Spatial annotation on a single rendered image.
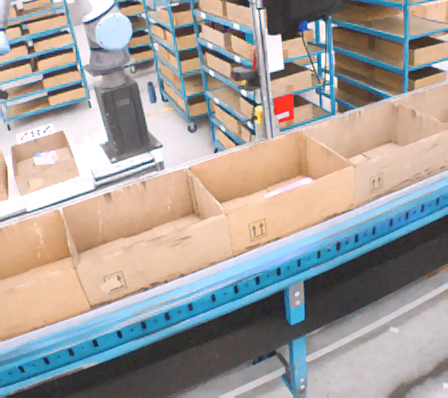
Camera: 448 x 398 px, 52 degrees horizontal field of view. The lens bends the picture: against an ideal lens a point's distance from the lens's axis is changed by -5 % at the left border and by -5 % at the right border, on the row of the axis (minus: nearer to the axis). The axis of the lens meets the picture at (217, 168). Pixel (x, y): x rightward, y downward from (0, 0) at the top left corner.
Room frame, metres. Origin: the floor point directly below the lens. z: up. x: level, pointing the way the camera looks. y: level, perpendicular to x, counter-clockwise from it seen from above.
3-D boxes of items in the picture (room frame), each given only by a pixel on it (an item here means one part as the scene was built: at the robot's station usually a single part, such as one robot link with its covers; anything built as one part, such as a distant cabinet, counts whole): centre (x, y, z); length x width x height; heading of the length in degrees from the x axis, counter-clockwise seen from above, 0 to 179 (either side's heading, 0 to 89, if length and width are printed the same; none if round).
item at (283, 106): (2.05, -0.32, 0.85); 0.16 x 0.01 x 0.13; 109
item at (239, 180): (1.20, -0.14, 0.97); 0.39 x 0.29 x 0.17; 109
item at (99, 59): (2.15, 0.41, 1.22); 0.19 x 0.19 x 0.10
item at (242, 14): (2.74, -0.41, 1.19); 0.40 x 0.30 x 0.10; 19
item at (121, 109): (2.15, 0.41, 0.91); 0.26 x 0.26 x 0.33; 21
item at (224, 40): (3.19, -0.25, 0.99); 0.40 x 0.30 x 0.10; 17
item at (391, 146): (1.32, -0.51, 0.97); 0.39 x 0.29 x 0.17; 109
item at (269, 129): (2.01, -0.26, 1.11); 0.12 x 0.05 x 0.88; 109
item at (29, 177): (2.04, 0.81, 0.80); 0.38 x 0.28 x 0.10; 20
